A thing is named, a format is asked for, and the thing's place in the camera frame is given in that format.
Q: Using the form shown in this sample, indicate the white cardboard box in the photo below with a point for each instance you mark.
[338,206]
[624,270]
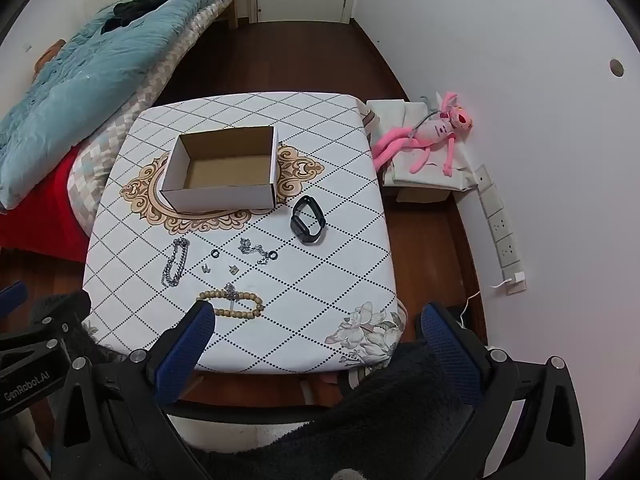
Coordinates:
[215,200]

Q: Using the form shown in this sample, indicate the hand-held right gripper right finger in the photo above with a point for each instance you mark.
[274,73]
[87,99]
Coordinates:
[450,355]

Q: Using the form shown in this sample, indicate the dark fuzzy garment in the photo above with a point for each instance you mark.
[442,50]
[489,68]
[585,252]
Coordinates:
[375,410]

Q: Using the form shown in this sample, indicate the black smart wristband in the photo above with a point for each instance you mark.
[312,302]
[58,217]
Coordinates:
[300,227]

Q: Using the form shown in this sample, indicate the black clothes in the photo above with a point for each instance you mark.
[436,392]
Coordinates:
[135,7]

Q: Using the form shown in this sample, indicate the white diamond-pattern tablecloth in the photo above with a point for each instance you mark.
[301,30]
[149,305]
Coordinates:
[325,160]

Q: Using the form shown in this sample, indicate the pink plush toy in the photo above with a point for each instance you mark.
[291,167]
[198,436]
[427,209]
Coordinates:
[440,130]

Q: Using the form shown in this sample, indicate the wooden bed leg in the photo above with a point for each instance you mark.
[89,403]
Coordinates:
[233,15]

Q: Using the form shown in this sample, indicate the white charger plug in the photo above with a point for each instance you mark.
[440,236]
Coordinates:
[514,278]

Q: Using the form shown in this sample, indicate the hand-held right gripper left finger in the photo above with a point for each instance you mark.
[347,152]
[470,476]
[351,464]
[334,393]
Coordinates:
[185,355]

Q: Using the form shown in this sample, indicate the white power strip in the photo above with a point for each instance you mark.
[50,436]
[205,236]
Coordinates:
[500,225]

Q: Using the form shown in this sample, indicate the red bed sheet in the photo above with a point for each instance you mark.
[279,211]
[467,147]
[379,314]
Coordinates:
[45,220]

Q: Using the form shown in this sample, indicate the grey clothes hanger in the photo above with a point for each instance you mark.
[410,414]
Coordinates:
[425,119]

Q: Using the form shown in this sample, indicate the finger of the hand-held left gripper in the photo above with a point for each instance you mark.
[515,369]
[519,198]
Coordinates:
[50,332]
[12,295]

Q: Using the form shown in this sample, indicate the light blue quilt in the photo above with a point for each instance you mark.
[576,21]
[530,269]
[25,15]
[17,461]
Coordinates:
[85,75]

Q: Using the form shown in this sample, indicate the brown cloth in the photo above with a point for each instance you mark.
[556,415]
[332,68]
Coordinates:
[50,52]

